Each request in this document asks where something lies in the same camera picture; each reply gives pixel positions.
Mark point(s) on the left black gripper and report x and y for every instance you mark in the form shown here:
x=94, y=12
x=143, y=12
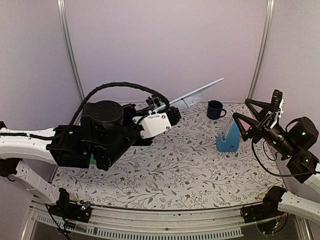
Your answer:
x=129, y=108

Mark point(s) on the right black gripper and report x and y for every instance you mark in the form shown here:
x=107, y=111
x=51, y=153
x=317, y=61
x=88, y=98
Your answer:
x=260, y=126

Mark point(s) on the light blue music stand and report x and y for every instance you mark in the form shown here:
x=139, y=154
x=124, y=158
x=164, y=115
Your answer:
x=193, y=97

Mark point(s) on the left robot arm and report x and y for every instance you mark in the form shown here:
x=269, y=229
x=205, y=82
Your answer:
x=102, y=131

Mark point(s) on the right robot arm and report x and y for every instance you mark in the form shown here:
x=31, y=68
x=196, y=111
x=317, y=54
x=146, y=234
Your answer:
x=293, y=145

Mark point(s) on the blue metronome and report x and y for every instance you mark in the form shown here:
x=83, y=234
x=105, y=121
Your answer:
x=228, y=139

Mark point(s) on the dark blue mug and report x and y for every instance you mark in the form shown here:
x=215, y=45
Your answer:
x=215, y=110

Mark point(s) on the green sheet music page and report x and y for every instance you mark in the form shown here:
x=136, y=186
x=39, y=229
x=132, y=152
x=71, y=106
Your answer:
x=93, y=160

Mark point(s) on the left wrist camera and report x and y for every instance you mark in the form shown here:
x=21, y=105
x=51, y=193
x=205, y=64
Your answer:
x=153, y=125

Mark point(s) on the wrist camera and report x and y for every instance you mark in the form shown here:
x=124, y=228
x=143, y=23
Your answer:
x=277, y=103
x=153, y=125

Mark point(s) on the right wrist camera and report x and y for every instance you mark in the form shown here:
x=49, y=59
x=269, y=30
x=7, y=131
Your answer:
x=277, y=103

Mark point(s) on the front aluminium rail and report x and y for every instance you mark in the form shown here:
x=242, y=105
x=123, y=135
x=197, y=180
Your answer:
x=112, y=223

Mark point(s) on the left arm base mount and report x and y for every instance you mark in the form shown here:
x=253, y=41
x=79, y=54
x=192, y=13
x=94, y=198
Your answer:
x=78, y=211

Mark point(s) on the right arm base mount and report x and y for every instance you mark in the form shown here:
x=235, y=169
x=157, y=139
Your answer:
x=262, y=213

